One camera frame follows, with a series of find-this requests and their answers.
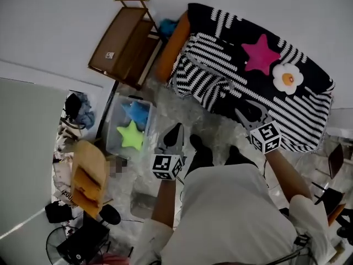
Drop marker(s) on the clear plastic storage bin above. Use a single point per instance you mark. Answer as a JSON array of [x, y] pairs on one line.
[[118, 128]]

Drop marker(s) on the black box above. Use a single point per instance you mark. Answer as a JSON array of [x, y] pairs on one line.
[[82, 243]]

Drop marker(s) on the black floor fan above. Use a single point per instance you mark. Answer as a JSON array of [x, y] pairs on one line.
[[53, 246]]

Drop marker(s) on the dark brown chair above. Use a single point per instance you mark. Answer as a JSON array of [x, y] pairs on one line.
[[336, 159]]

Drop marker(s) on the grey flat box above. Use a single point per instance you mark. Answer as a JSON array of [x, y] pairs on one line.
[[143, 206]]

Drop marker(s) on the person's left leg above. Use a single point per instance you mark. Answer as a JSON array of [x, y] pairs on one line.
[[200, 152]]

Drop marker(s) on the brown wooden shelf cart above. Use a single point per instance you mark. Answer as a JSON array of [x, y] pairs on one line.
[[124, 48]]

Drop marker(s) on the orange sofa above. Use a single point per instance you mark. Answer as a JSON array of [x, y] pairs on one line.
[[172, 51]]

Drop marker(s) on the pile of clothes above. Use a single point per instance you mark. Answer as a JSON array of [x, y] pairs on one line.
[[78, 109]]

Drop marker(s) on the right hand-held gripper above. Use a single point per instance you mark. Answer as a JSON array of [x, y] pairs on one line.
[[265, 137]]

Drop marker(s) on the black white striped blanket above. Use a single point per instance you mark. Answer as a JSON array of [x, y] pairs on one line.
[[248, 98]]

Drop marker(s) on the person's leg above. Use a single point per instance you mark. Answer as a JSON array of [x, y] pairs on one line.
[[238, 156], [200, 152]]

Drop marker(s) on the black round stool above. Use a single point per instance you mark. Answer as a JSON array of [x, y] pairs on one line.
[[110, 214]]

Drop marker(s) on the green star pillow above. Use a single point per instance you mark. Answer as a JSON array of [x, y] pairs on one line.
[[131, 135]]

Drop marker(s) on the person's right leg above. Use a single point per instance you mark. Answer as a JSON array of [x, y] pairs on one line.
[[238, 156]]

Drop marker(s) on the pink star pillow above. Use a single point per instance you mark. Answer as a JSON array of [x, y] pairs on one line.
[[259, 55]]

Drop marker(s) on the blue star pillow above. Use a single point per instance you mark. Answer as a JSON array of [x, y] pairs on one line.
[[136, 112]]

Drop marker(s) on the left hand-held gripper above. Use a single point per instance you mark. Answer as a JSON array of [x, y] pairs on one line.
[[167, 164]]

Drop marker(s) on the person's white shirt torso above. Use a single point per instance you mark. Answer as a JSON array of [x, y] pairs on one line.
[[234, 219]]

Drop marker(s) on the black orange chair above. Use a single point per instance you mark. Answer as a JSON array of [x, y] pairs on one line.
[[332, 203]]

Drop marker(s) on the person's left forearm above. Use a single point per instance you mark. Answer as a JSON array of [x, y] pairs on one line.
[[165, 203]]

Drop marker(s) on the brown cardboard box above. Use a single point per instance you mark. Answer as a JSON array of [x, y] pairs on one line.
[[88, 178]]

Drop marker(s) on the person's right forearm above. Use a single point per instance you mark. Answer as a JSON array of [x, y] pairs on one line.
[[288, 175]]

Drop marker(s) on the white flower pillow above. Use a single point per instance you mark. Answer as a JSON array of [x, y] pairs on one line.
[[287, 78]]

